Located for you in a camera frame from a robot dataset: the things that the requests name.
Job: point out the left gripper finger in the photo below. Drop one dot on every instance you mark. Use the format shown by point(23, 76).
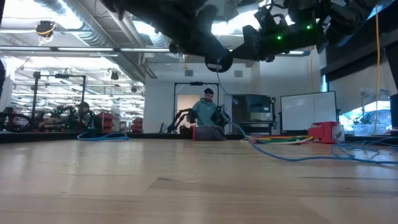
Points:
point(214, 39)
point(202, 51)

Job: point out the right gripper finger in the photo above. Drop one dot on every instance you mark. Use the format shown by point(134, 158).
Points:
point(240, 55)

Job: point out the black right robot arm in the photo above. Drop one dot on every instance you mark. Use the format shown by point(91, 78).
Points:
point(348, 12)

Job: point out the neighbouring station robot arm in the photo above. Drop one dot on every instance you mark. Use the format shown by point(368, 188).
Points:
point(180, 119)
point(12, 119)
point(221, 116)

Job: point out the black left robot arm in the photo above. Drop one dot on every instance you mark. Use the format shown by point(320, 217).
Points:
point(115, 4)

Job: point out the black cabinet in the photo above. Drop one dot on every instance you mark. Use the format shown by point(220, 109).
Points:
point(252, 107)

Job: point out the person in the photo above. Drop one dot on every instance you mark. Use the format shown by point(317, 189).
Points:
point(82, 118)
point(203, 112)

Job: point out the whiteboard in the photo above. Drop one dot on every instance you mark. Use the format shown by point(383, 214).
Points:
point(308, 112)

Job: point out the grey red pouch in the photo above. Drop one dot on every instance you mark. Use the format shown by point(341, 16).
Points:
point(208, 133)

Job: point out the long light strip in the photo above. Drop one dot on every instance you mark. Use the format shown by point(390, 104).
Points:
point(84, 49)

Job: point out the red shelf cart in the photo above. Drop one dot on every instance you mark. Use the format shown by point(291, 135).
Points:
point(137, 125)
point(106, 120)

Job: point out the red plastic holder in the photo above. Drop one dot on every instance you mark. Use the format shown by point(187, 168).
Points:
point(323, 132)

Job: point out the black station stand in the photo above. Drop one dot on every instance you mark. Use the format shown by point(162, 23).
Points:
point(59, 75)

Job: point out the black gantry frame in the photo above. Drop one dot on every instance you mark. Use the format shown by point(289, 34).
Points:
point(196, 83)

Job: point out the silver ventilation duct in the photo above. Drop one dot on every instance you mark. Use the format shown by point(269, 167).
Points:
point(93, 34)

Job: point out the black aluminium frame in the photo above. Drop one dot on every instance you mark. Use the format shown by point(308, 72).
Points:
point(46, 137)

